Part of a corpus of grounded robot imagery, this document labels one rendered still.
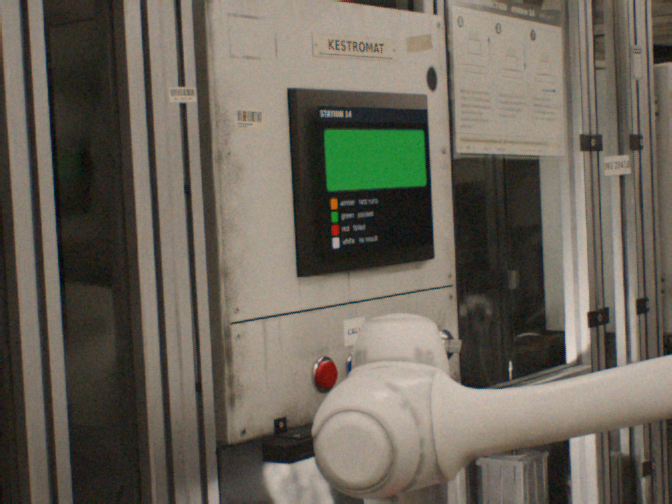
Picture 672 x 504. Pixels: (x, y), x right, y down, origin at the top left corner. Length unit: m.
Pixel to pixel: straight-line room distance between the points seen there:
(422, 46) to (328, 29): 0.18
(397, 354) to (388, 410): 0.18
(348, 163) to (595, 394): 0.39
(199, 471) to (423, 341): 0.26
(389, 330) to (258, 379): 0.14
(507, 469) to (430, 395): 1.00
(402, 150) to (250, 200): 0.25
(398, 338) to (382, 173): 0.23
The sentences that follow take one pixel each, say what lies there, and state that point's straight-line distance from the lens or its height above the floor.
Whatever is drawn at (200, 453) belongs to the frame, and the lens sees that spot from 1.27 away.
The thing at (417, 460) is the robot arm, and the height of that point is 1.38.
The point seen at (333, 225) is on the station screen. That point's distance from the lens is 1.35.
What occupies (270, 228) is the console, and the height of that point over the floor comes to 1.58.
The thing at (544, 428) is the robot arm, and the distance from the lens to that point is 1.16.
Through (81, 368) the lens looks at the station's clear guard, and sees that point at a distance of 1.17.
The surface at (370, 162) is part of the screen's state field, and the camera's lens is 1.41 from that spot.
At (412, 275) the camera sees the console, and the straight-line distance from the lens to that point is 1.51.
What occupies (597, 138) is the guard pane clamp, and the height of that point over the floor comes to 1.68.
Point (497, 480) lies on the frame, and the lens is 2.15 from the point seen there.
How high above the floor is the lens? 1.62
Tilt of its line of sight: 3 degrees down
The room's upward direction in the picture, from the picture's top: 3 degrees counter-clockwise
